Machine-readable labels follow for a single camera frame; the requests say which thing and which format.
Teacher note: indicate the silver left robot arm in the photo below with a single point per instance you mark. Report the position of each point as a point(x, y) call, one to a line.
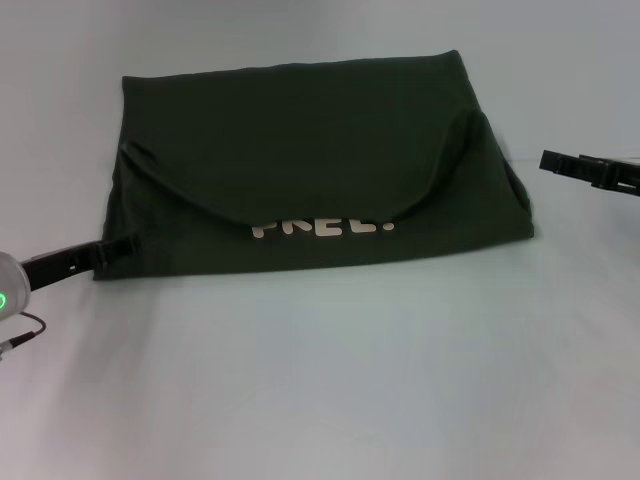
point(12, 290)

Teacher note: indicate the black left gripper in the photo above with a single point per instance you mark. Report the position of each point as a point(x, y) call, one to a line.
point(60, 265)

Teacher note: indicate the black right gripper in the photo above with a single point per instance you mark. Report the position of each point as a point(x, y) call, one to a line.
point(620, 175)

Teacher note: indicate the dark green t-shirt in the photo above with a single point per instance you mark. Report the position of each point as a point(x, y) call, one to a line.
point(310, 150)

